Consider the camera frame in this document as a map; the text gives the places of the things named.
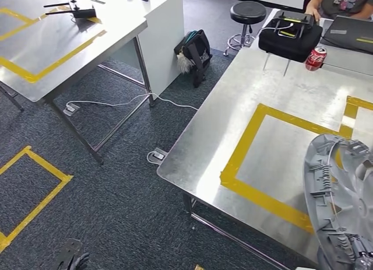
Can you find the black bag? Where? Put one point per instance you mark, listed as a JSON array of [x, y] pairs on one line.
[[200, 48]]

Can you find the grey plastic wheel hubcap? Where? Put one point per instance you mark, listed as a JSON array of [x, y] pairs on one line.
[[329, 191]]

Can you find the metal floor socket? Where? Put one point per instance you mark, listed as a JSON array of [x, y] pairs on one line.
[[158, 155], [71, 109]]

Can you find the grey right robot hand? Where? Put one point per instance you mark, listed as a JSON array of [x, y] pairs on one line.
[[364, 256]]

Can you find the black remote controller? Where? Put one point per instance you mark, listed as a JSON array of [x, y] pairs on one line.
[[294, 21]]

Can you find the yellow floor tape marking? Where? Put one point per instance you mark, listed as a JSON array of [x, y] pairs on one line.
[[41, 206]]

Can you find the black router with antennas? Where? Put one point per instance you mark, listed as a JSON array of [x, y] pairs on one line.
[[84, 13]]

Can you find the white fur pompom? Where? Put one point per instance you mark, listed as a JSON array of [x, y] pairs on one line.
[[184, 63]]

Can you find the black carrying case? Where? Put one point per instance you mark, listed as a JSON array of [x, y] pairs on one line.
[[288, 48]]

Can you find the red cola can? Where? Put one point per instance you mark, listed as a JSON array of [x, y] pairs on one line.
[[316, 59]]

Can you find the steel table with yellow tape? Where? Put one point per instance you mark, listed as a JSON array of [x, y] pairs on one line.
[[58, 48]]

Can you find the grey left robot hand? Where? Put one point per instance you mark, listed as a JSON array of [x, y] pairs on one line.
[[80, 262]]

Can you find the grey laptop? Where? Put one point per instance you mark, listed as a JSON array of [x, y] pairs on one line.
[[347, 34]]

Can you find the black round stool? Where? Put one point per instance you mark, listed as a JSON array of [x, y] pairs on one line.
[[247, 12]]

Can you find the yellow tape square on workbench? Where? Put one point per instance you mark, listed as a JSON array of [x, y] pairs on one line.
[[242, 152]]

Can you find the steel workbench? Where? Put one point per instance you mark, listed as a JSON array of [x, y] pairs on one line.
[[233, 125]]

